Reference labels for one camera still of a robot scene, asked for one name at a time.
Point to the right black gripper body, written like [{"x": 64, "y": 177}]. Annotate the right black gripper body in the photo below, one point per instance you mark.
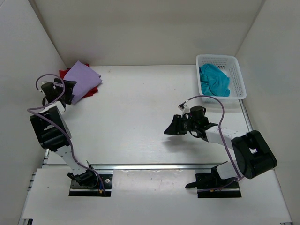
[{"x": 192, "y": 125}]

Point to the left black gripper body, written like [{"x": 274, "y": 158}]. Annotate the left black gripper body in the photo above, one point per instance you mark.
[{"x": 60, "y": 90}]

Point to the red t shirt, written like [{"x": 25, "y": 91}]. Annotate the red t shirt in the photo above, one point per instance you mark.
[{"x": 89, "y": 90}]

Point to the lilac t shirt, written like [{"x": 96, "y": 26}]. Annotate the lilac t shirt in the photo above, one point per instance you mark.
[{"x": 83, "y": 80}]

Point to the teal cloth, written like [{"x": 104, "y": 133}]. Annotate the teal cloth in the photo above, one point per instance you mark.
[{"x": 213, "y": 81}]

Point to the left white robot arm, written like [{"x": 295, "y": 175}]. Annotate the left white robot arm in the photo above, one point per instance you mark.
[{"x": 52, "y": 132}]

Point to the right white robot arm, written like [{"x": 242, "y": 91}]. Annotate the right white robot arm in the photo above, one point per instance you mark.
[{"x": 252, "y": 155}]

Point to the white plastic basket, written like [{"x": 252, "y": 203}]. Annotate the white plastic basket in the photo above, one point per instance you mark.
[{"x": 230, "y": 67}]

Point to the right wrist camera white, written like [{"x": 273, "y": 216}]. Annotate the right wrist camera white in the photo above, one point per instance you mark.
[{"x": 184, "y": 108}]

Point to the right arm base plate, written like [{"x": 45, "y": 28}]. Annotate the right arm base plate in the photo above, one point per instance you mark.
[{"x": 212, "y": 187}]

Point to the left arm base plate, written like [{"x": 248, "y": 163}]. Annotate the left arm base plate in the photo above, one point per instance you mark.
[{"x": 89, "y": 185}]

